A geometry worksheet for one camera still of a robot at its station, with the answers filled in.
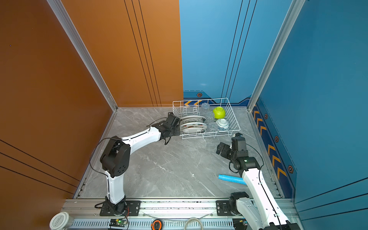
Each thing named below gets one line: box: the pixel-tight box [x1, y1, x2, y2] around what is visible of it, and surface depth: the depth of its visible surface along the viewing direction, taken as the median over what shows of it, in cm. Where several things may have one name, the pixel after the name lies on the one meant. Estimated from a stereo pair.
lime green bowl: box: [212, 106, 226, 120], surface depth 111 cm
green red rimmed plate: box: [179, 115, 207, 125], surface depth 100 cm
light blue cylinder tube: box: [218, 174, 247, 185], surface depth 84 cm
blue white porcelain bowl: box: [217, 118, 230, 131], surface depth 104 cm
